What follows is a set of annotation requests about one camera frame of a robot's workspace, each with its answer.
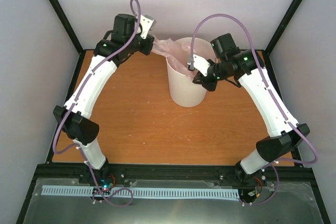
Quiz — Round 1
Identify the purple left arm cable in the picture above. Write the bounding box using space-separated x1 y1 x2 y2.
52 0 142 207

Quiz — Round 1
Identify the black frame post right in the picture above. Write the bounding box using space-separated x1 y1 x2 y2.
264 0 320 54

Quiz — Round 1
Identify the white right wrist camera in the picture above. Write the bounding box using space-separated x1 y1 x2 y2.
187 54 211 77

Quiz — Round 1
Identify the black frame post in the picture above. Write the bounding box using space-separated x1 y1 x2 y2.
264 0 320 54
33 0 85 54

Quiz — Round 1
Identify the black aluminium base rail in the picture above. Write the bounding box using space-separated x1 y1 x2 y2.
36 163 314 189

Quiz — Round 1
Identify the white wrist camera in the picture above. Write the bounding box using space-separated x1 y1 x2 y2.
137 15 156 39
187 54 211 77

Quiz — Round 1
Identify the green lit circuit board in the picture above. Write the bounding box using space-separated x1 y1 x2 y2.
100 174 116 196

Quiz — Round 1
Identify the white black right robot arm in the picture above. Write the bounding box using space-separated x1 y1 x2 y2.
188 34 310 185

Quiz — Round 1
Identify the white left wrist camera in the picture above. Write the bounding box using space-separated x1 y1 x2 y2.
137 15 156 39

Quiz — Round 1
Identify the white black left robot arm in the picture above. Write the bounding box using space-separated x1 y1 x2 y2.
53 14 156 184

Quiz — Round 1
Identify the right small wired circuit board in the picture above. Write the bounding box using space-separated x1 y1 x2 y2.
248 177 264 198

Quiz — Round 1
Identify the light blue slotted cable duct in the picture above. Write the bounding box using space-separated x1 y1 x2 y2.
40 185 239 201

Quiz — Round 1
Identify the pink translucent plastic trash bag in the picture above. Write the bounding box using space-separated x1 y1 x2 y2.
151 37 211 77

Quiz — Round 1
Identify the black frame post left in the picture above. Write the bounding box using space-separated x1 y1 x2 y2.
33 0 85 54

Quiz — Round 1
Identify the white plastic trash bin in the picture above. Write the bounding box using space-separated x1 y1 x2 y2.
166 38 216 108

